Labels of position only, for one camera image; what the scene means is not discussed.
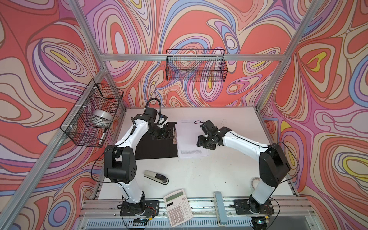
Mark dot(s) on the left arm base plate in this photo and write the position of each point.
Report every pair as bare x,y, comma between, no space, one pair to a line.
149,209

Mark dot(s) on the black wire basket back wall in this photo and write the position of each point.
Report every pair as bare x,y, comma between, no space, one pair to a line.
196,65

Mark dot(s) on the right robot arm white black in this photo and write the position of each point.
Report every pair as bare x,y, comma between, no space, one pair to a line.
273,164

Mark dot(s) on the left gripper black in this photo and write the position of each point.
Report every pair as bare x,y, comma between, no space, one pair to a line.
166,135

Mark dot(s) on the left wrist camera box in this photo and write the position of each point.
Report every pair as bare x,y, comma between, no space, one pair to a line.
162,120

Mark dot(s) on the black wire basket left wall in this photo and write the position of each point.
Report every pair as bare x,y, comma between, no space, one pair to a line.
96,96

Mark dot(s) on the black grey stapler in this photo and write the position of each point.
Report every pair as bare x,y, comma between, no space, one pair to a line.
157,177

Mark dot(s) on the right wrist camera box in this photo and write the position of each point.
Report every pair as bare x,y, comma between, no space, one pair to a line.
208,127

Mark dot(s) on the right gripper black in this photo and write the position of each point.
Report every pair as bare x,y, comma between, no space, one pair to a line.
200,143

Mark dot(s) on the silver tape roll in basket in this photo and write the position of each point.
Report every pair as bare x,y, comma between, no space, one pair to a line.
101,118

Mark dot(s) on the white marker in basket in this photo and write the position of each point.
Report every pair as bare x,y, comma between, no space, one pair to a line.
102,138

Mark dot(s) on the aluminium frame rail front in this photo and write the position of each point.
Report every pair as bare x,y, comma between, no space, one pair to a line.
285,213

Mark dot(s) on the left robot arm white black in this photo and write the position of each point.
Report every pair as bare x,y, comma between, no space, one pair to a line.
119,159

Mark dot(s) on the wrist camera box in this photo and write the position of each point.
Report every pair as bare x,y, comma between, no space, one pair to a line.
162,120
208,127

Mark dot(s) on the printed paper sheets stack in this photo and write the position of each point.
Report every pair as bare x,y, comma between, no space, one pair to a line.
187,133

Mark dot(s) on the black wire basket wall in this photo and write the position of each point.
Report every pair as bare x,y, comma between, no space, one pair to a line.
96,96
196,65

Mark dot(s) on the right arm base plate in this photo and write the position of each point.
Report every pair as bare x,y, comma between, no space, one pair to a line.
246,207

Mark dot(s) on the white desk calculator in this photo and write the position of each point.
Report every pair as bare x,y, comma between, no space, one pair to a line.
178,208

